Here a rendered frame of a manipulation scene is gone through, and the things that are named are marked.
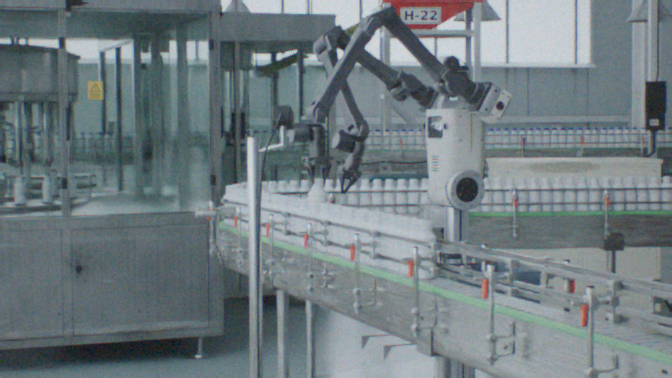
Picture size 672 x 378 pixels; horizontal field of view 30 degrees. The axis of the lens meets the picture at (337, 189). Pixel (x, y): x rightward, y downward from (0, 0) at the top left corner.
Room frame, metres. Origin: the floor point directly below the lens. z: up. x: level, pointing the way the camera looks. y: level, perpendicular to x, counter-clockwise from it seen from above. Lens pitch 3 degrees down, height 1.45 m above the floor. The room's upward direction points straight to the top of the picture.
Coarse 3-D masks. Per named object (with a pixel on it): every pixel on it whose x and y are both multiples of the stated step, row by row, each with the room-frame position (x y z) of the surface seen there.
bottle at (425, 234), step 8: (424, 224) 3.59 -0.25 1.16; (424, 232) 3.59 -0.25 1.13; (432, 232) 3.60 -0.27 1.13; (424, 240) 3.58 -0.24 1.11; (432, 240) 3.58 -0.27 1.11; (424, 248) 3.58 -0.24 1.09; (424, 256) 3.58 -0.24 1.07; (424, 264) 3.58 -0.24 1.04; (432, 264) 3.58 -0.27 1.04; (424, 272) 3.58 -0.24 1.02
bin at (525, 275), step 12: (456, 264) 4.44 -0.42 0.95; (468, 264) 4.45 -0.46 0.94; (480, 264) 4.47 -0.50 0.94; (444, 276) 4.19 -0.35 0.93; (468, 276) 4.11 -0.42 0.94; (528, 276) 4.19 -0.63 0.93; (540, 276) 4.21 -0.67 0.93; (528, 300) 4.19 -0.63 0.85; (540, 300) 4.21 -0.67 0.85; (372, 336) 4.27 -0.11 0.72; (384, 348) 4.07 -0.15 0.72
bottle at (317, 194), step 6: (318, 180) 4.49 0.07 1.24; (318, 186) 4.49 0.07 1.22; (312, 192) 4.48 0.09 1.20; (318, 192) 4.48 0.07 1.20; (324, 192) 4.49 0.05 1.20; (312, 198) 4.48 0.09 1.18; (318, 198) 4.47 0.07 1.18; (324, 198) 4.48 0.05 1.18; (312, 204) 4.48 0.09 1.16; (318, 204) 4.47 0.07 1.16; (312, 210) 4.48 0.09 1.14; (318, 210) 4.48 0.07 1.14; (312, 216) 4.48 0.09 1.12; (312, 222) 4.48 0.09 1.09
